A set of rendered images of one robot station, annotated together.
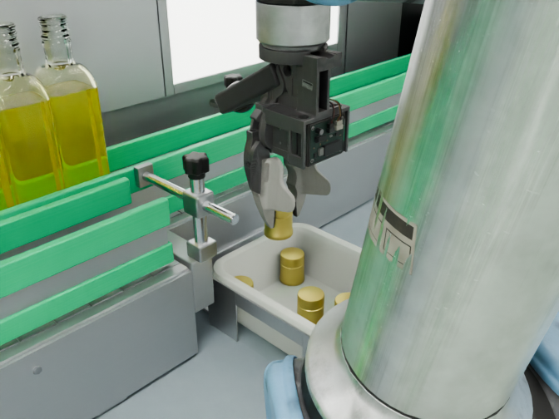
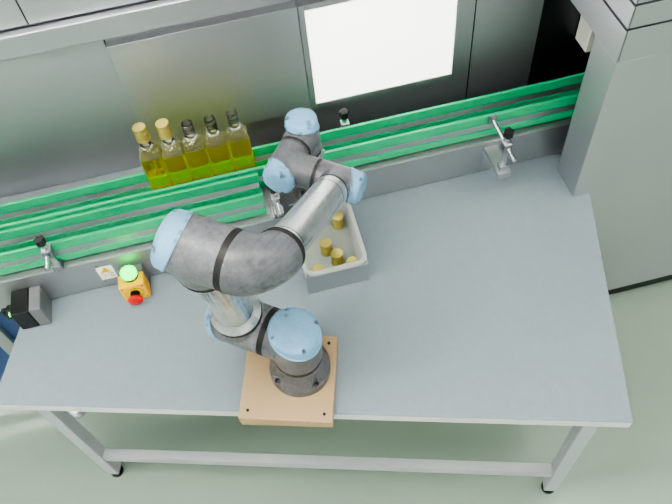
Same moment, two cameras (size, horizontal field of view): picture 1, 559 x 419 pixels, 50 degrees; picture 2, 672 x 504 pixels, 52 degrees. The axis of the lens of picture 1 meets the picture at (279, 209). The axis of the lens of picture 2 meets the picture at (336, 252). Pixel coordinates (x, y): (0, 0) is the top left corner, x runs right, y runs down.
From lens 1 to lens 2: 1.36 m
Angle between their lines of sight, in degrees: 39
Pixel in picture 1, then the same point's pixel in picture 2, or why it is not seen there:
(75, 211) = (233, 184)
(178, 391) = not seen: hidden behind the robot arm
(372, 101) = (434, 135)
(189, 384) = not seen: hidden behind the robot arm
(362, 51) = (487, 69)
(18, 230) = (210, 189)
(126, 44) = (287, 90)
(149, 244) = (254, 207)
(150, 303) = (252, 227)
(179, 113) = (325, 110)
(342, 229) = (396, 198)
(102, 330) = not seen: hidden behind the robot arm
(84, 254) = (225, 209)
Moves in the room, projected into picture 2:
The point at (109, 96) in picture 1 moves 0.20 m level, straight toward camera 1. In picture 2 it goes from (277, 111) to (252, 163)
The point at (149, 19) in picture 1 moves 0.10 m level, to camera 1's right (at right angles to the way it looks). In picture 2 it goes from (301, 78) to (332, 91)
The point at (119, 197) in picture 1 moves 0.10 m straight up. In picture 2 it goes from (253, 180) to (246, 155)
